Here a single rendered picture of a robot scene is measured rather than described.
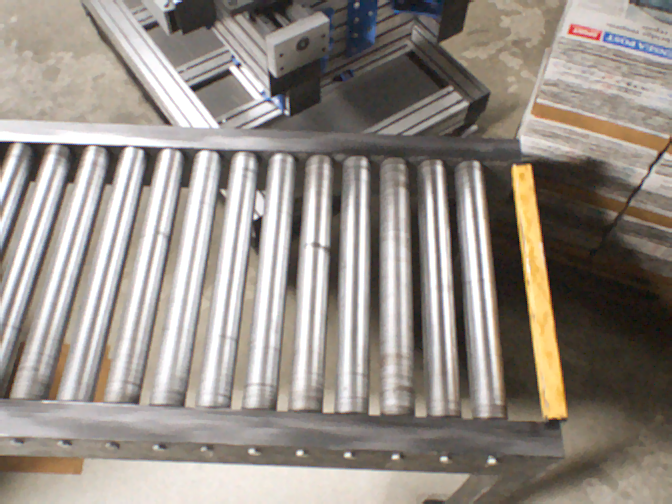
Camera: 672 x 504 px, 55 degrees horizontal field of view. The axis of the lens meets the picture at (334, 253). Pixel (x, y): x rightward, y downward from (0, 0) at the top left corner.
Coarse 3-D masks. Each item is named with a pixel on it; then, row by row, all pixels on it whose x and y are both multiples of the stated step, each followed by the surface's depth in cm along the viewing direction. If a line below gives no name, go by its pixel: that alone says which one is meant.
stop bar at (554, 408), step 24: (528, 168) 107; (528, 192) 105; (528, 216) 103; (528, 240) 100; (528, 264) 98; (528, 288) 97; (552, 336) 92; (552, 360) 90; (552, 384) 89; (552, 408) 87
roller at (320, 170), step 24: (312, 168) 110; (312, 192) 107; (312, 216) 104; (312, 240) 102; (312, 264) 100; (312, 288) 98; (312, 312) 96; (312, 336) 94; (312, 360) 92; (312, 384) 90; (288, 408) 90; (312, 408) 89
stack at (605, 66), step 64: (576, 0) 128; (640, 0) 128; (576, 64) 127; (640, 64) 122; (576, 128) 141; (640, 128) 134; (512, 192) 166; (640, 192) 150; (512, 256) 188; (640, 256) 167
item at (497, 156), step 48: (0, 144) 112; (48, 144) 112; (96, 144) 111; (144, 144) 111; (192, 144) 111; (240, 144) 112; (288, 144) 112; (336, 144) 112; (384, 144) 112; (432, 144) 112; (480, 144) 112; (336, 192) 121
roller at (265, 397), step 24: (288, 168) 110; (288, 192) 107; (264, 216) 106; (288, 216) 105; (264, 240) 103; (288, 240) 104; (264, 264) 100; (288, 264) 102; (264, 288) 98; (264, 312) 96; (264, 336) 94; (264, 360) 92; (264, 384) 90; (264, 408) 89
